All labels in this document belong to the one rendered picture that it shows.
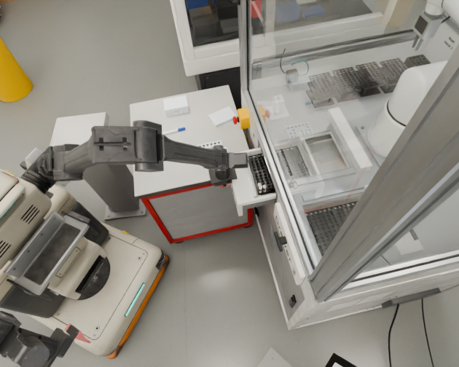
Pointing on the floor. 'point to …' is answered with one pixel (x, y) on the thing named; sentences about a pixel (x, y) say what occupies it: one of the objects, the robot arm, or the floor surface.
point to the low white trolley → (215, 209)
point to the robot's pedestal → (83, 134)
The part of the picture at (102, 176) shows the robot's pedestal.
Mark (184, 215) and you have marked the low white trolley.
